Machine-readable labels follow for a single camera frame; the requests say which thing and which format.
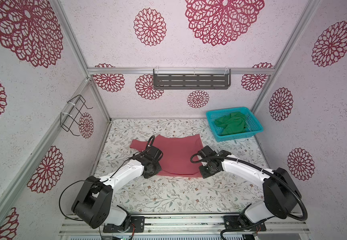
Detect black wire wall rack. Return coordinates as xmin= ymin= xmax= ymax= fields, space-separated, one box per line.
xmin=59 ymin=95 xmax=93 ymax=137

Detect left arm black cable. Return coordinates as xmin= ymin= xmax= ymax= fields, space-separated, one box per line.
xmin=58 ymin=134 xmax=156 ymax=240

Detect aluminium front rail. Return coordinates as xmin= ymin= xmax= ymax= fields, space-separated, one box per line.
xmin=57 ymin=213 xmax=310 ymax=238

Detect green tank top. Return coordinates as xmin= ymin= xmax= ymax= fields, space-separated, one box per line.
xmin=214 ymin=112 xmax=248 ymax=136

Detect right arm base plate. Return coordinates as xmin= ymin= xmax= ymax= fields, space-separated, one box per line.
xmin=223 ymin=215 xmax=267 ymax=232

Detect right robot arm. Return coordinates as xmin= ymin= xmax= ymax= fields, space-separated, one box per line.
xmin=190 ymin=146 xmax=308 ymax=230

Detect pink tank top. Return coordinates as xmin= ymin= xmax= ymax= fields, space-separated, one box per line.
xmin=145 ymin=134 xmax=203 ymax=178

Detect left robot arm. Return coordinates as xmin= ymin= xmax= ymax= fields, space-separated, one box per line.
xmin=71 ymin=146 xmax=163 ymax=232

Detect teal plastic basket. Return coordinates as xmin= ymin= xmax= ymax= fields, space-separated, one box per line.
xmin=206 ymin=107 xmax=264 ymax=142

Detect grey wall shelf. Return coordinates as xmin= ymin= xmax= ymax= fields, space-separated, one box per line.
xmin=152 ymin=69 xmax=231 ymax=90

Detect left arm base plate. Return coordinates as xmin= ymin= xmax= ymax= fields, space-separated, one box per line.
xmin=103 ymin=216 xmax=145 ymax=234

